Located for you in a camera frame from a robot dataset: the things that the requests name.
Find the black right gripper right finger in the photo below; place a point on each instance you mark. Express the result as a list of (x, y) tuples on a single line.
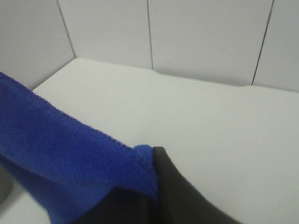
[(179, 201)]

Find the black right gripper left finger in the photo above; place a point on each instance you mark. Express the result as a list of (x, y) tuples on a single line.
[(120, 206)]

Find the blue microfibre towel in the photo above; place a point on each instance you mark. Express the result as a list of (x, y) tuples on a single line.
[(67, 166)]

